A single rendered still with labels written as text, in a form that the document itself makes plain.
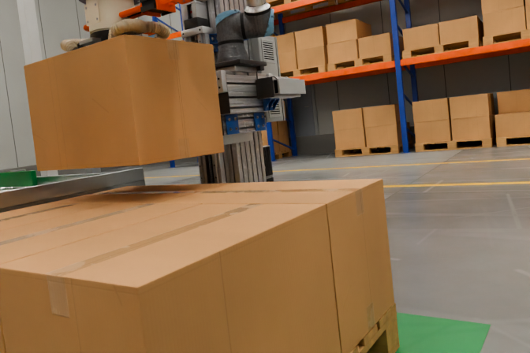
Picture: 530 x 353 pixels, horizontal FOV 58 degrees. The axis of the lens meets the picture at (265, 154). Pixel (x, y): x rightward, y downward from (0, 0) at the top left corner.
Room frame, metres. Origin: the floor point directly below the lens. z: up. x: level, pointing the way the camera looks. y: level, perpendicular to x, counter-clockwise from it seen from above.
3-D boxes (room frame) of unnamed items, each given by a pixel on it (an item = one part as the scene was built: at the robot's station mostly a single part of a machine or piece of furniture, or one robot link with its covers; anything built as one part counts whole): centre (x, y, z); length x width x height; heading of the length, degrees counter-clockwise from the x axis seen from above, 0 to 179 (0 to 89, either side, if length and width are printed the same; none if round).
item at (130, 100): (1.80, 0.51, 0.87); 0.60 x 0.40 x 0.40; 54
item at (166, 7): (1.65, 0.31, 1.19); 0.10 x 0.08 x 0.06; 144
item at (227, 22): (2.18, 0.09, 1.20); 0.13 x 0.12 x 0.14; 84
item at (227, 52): (2.18, 0.10, 1.09); 0.15 x 0.15 x 0.10
